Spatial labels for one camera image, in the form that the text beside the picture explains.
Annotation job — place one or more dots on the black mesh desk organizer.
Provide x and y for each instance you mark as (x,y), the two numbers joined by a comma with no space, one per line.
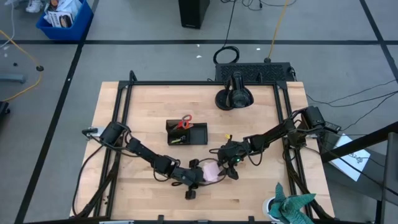
(199,137)

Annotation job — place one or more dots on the person's foot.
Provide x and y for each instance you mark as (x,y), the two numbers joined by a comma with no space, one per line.
(33,5)

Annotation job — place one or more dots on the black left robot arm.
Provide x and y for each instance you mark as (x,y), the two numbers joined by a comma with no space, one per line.
(146,154)

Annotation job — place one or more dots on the black tower case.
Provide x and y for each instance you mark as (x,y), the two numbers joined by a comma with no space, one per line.
(192,12)

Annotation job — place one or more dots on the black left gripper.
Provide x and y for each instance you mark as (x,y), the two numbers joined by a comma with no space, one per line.
(185,177)

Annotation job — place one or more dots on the black floor plug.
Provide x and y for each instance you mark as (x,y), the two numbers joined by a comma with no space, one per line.
(39,68)

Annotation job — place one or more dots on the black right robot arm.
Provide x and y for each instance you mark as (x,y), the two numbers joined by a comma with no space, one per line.
(273,133)

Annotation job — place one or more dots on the black vented box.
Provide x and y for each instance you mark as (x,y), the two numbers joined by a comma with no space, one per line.
(255,72)

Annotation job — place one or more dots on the black chair base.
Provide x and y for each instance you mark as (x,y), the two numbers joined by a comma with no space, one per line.
(3,109)

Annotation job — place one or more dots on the blue plastic bin with papers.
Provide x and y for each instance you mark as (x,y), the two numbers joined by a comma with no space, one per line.
(71,31)

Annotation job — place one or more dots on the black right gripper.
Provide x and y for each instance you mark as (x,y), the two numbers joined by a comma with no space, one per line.
(236,155)

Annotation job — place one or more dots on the white printed paper sheet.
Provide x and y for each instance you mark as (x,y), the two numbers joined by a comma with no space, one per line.
(351,161)

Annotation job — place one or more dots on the black metal beam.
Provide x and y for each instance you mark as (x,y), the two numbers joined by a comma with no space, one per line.
(357,146)

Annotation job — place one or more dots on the teal paper plant in pot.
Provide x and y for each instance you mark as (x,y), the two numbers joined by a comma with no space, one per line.
(289,205)

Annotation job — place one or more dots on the black power adapter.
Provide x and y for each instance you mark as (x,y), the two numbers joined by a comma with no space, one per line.
(331,126)

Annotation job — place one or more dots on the printed booklet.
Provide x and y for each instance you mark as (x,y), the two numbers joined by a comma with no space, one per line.
(60,19)

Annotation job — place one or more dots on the grey metal bar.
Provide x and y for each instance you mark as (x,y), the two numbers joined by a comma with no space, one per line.
(12,77)

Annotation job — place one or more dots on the pink sticky note pad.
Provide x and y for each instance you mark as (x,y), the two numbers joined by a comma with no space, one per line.
(212,172)

